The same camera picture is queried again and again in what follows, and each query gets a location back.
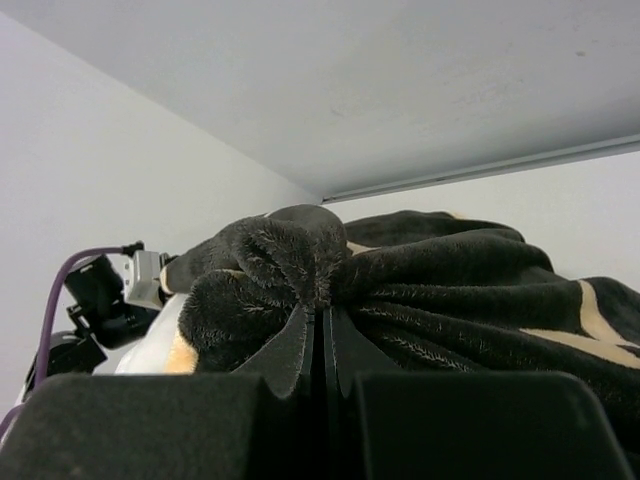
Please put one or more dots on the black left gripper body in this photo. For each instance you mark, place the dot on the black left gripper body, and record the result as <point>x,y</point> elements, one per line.
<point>103,320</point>

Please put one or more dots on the cream pillow with yellow edge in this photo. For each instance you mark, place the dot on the cream pillow with yellow edge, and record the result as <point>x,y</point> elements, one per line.
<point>162,350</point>

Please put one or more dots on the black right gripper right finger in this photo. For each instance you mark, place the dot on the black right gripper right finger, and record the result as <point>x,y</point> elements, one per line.
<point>385,423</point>

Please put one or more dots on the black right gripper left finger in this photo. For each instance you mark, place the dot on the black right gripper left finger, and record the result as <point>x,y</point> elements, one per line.
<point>247,424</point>

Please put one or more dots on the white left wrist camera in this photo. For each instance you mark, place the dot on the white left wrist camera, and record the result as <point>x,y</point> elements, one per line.
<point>141,279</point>

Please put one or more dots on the black pillowcase with beige flowers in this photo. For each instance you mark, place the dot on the black pillowcase with beige flowers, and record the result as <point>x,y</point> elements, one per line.
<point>431,290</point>

